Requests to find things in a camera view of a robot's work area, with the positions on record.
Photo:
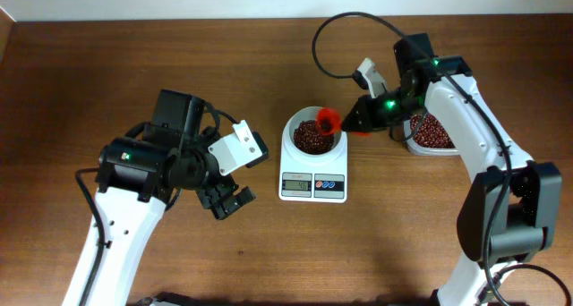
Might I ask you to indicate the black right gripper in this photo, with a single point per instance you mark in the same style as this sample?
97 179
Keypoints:
373 110

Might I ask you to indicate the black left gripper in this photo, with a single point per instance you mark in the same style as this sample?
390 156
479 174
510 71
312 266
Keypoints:
212 199

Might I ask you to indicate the red plastic measuring scoop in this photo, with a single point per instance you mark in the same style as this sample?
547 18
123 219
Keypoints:
328 121

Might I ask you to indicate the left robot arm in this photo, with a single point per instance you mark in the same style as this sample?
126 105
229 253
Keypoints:
142 174

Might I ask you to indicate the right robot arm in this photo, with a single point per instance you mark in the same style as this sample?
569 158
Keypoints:
510 211

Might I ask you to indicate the white digital kitchen scale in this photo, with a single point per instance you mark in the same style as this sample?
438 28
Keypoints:
313 178

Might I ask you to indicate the white round bowl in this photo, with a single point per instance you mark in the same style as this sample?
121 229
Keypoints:
309 113

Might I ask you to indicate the red beans in bowl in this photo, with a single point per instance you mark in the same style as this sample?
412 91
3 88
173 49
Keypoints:
309 139

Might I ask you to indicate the clear plastic bean container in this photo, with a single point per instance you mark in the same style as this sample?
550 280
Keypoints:
422 151

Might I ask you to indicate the red beans in container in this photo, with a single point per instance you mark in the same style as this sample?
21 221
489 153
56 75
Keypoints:
431 134

